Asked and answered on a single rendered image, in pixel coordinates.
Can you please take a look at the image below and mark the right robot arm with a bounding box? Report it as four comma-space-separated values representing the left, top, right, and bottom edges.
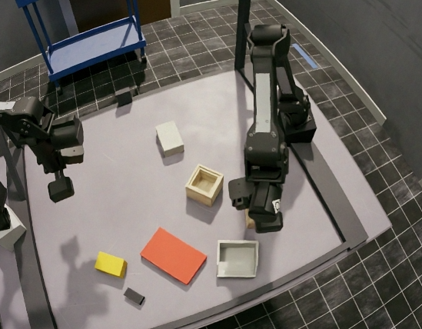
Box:
0, 96, 84, 231

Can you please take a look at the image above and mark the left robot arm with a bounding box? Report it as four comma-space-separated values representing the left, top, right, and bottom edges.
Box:
228, 24, 311, 223

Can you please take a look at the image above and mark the yellow rectangular block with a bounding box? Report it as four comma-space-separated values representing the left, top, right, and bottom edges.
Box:
95, 251, 127, 279

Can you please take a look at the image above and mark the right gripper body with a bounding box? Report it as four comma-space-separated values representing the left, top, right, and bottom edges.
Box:
36, 149, 75, 203

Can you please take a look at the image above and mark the white open box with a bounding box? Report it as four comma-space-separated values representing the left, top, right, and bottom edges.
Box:
217, 240, 258, 277

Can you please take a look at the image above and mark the orange-red flat rectangular block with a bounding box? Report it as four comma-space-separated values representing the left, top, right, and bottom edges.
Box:
140, 227, 208, 286

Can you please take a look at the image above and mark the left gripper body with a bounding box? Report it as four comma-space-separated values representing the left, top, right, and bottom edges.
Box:
251, 166, 284, 234

